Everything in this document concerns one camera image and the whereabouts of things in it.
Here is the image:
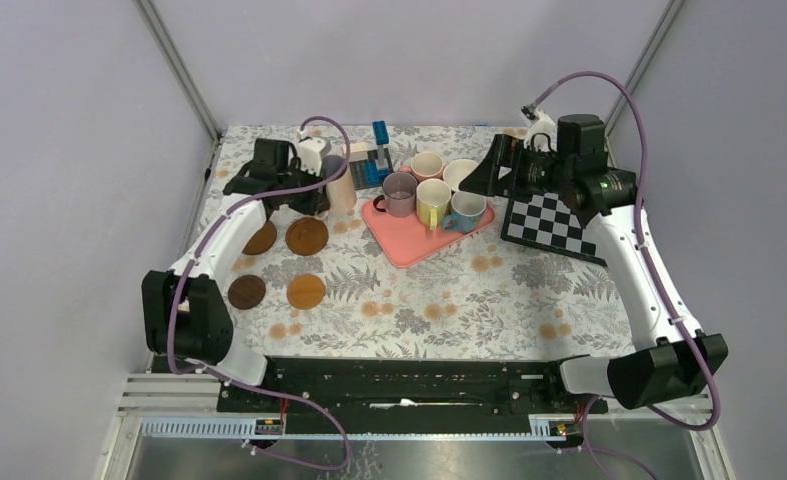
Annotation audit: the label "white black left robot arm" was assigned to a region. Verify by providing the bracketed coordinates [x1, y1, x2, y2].
[141, 137, 333, 411]

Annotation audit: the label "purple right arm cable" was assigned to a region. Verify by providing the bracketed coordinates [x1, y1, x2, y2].
[530, 71, 723, 480]

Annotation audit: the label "mauve mug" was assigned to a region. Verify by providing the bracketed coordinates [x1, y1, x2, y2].
[373, 171, 418, 218]

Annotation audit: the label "light wooden coaster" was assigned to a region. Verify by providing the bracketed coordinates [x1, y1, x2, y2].
[287, 274, 326, 310]

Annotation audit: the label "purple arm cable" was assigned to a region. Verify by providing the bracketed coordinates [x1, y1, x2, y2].
[164, 116, 355, 472]
[530, 71, 723, 480]

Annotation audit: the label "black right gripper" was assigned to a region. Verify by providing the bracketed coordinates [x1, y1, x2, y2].
[458, 134, 572, 203]

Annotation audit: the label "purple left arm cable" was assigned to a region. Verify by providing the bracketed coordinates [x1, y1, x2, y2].
[164, 116, 355, 472]

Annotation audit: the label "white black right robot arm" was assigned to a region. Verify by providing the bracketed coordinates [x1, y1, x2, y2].
[460, 114, 728, 412]

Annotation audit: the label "tall pink beige mug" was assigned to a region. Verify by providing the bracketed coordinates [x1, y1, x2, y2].
[322, 155, 357, 215]

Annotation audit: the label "yellow mug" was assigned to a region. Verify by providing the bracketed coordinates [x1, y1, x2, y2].
[416, 178, 452, 230]

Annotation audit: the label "white cream cup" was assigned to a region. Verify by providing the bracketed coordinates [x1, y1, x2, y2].
[442, 159, 479, 193]

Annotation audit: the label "building block model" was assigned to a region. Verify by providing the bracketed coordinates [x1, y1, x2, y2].
[349, 120, 393, 190]

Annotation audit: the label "black white chessboard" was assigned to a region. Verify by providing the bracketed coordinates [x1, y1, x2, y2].
[500, 194, 606, 266]

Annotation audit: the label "dark brown wooden coaster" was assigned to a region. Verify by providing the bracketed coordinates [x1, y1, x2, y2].
[242, 220, 278, 255]
[285, 217, 329, 256]

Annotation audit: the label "pink plastic tray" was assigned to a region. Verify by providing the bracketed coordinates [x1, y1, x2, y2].
[361, 200, 496, 268]

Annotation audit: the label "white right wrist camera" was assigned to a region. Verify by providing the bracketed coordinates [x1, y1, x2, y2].
[521, 105, 557, 152]

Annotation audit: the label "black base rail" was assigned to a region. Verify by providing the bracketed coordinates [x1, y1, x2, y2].
[217, 357, 588, 435]

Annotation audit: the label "blue floral mug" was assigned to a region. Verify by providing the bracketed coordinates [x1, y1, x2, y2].
[441, 191, 487, 234]

